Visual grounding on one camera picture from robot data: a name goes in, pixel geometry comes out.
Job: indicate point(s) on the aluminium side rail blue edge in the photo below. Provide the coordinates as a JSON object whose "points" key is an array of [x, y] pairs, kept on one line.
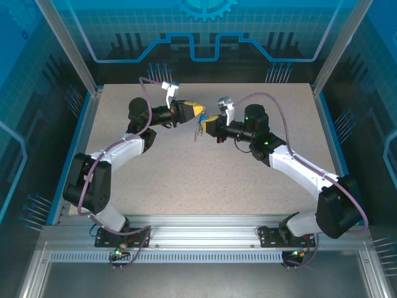
{"points": [[84, 130], [328, 130]]}

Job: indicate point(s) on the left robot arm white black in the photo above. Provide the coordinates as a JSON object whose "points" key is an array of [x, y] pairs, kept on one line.
{"points": [[124, 150]]}

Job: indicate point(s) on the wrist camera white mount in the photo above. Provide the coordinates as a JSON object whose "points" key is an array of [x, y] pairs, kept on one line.
{"points": [[170, 90], [225, 104]]}

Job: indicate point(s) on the aluminium frame post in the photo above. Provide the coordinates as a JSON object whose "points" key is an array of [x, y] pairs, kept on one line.
{"points": [[339, 46], [72, 46]]}

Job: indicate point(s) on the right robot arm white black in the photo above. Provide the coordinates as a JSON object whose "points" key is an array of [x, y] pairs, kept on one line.
{"points": [[304, 167]]}

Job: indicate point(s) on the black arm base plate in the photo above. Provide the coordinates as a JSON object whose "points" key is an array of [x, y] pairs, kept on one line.
{"points": [[270, 239], [104, 240]]}

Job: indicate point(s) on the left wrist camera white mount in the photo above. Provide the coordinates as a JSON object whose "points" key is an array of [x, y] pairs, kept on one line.
{"points": [[170, 90]]}

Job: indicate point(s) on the silver key with blue tag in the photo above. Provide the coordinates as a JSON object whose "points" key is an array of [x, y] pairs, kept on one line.
{"points": [[203, 117]]}

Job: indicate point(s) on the grey metal front panel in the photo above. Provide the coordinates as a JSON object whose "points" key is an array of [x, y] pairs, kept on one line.
{"points": [[201, 279]]}

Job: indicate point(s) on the small connector board green light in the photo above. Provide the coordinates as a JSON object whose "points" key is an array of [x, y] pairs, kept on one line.
{"points": [[297, 253], [119, 252]]}

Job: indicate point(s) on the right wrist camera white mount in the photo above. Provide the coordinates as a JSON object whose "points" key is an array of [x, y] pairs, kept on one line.
{"points": [[225, 104]]}

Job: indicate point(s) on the aluminium mounting rail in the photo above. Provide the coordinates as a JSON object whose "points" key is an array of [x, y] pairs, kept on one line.
{"points": [[201, 231]]}

